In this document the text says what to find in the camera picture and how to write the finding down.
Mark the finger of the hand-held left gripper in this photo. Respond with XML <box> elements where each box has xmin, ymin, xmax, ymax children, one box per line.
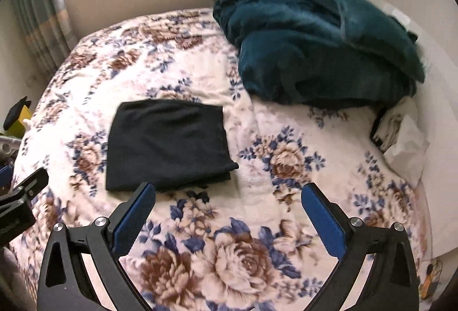
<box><xmin>0</xmin><ymin>165</ymin><xmax>14</xmax><ymax>192</ymax></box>
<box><xmin>0</xmin><ymin>168</ymin><xmax>49</xmax><ymax>212</ymax></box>

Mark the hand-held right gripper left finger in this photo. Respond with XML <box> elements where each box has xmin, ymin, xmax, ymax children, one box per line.
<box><xmin>37</xmin><ymin>182</ymin><xmax>157</xmax><ymax>311</ymax></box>

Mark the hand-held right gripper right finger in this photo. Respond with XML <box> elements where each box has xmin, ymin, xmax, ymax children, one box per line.
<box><xmin>301</xmin><ymin>183</ymin><xmax>420</xmax><ymax>311</ymax></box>

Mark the dark striped sweater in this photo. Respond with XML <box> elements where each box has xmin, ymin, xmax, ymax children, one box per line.
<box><xmin>105</xmin><ymin>100</ymin><xmax>240</xmax><ymax>192</ymax></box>

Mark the yellow box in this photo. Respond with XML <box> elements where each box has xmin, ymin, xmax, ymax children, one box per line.
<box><xmin>6</xmin><ymin>106</ymin><xmax>33</xmax><ymax>138</ymax></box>

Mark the black fabric item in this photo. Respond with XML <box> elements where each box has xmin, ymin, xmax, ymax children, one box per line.
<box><xmin>3</xmin><ymin>96</ymin><xmax>31</xmax><ymax>130</ymax></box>

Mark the floral bedspread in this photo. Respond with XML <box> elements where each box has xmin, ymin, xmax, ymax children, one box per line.
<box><xmin>9</xmin><ymin>7</ymin><xmax>443</xmax><ymax>311</ymax></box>

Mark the light grey pillow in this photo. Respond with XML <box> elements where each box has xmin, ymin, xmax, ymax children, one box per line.
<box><xmin>382</xmin><ymin>96</ymin><xmax>431</xmax><ymax>185</ymax></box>

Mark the white headboard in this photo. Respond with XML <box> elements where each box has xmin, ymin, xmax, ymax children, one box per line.
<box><xmin>325</xmin><ymin>0</ymin><xmax>458</xmax><ymax>256</ymax></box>

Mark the teal plush blanket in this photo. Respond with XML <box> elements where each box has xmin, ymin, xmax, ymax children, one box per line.
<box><xmin>212</xmin><ymin>0</ymin><xmax>427</xmax><ymax>108</ymax></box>

